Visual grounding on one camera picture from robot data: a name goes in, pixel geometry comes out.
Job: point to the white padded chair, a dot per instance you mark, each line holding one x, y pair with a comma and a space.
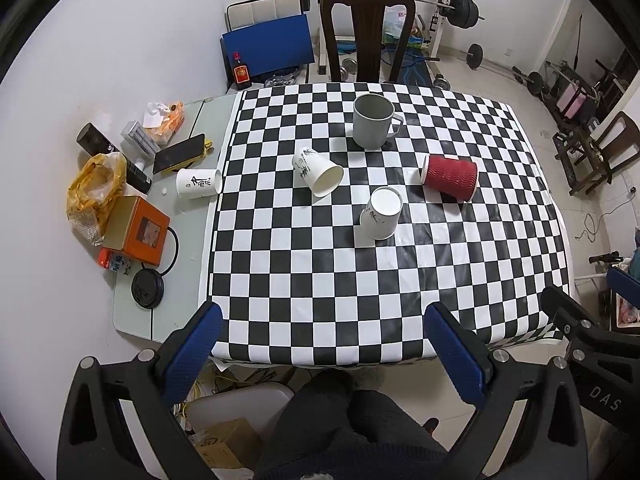
260, 10

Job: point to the long barbell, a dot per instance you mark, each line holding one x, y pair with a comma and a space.
462, 10

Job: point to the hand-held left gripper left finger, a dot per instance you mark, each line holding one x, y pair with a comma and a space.
196, 355

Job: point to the blue board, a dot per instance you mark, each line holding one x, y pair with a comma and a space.
270, 45

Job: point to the yellow plastic bag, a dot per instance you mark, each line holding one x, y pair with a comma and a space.
90, 185

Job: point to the person's legs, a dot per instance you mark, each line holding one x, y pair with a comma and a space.
350, 440

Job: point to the orange tin box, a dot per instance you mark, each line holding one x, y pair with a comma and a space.
145, 232

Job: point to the red ribbed paper cup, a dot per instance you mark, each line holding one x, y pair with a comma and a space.
450, 177

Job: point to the black white checkered tablecloth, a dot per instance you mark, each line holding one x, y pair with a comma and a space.
300, 285

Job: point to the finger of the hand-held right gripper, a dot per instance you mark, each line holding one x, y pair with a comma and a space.
622, 285
562, 307

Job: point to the black metal rack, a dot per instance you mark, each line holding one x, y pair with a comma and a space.
602, 80

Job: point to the cardboard box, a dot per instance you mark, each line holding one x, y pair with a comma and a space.
225, 440

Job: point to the metal bowl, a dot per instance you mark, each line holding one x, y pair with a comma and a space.
350, 66

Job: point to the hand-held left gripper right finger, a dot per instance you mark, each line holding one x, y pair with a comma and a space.
454, 355

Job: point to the white paper cup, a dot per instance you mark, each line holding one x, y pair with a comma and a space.
310, 167
377, 225
195, 183

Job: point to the grey mug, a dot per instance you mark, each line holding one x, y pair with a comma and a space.
370, 130

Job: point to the black smartphone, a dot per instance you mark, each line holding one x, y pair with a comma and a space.
177, 155

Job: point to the short barbell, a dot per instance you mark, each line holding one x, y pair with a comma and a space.
475, 54

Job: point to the orange tissue pack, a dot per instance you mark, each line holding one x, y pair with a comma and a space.
170, 125

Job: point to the silver box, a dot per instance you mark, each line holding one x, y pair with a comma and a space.
137, 140

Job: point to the brown wooden chair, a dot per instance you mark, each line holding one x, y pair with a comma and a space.
620, 135

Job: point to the pink bag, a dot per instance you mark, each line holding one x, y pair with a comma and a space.
570, 100

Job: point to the black cylinder bottle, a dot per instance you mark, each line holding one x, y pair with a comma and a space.
92, 137

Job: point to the brown liquor bottle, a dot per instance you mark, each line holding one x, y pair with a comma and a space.
241, 75

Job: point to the small red packet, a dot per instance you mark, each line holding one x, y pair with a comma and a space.
107, 259

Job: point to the white plastic bag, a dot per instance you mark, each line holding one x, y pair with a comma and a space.
395, 20

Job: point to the dark wooden chair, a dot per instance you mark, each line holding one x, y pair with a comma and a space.
367, 35

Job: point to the black round disc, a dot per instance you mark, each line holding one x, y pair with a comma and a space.
147, 287

